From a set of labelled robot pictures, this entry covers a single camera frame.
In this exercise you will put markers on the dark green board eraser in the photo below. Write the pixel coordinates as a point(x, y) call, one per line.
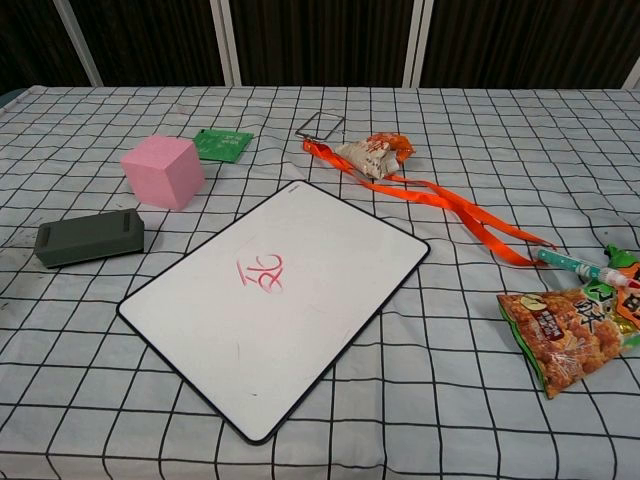
point(85, 240)

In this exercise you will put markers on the white whiteboard black rim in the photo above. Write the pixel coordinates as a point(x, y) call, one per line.
point(275, 325)

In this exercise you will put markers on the crumpled orange white snack packet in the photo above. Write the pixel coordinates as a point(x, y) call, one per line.
point(372, 155)

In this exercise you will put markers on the clear badge holder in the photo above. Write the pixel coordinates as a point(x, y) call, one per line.
point(320, 125)

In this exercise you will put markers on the green sachet packet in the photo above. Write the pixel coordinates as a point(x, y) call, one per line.
point(222, 145)

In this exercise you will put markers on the pink foam cube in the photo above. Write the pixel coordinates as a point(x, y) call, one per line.
point(160, 170)

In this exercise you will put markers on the green white marker pen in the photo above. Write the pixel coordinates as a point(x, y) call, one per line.
point(560, 260)

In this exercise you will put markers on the white black checkered tablecloth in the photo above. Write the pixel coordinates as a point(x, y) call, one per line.
point(475, 425)

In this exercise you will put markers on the orange green snack bag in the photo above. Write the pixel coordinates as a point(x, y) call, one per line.
point(565, 335)

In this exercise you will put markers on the blue table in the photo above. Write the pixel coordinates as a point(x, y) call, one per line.
point(6, 96)

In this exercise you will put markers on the white partition post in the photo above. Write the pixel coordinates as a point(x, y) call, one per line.
point(225, 45)
point(417, 45)
point(80, 45)
point(635, 75)

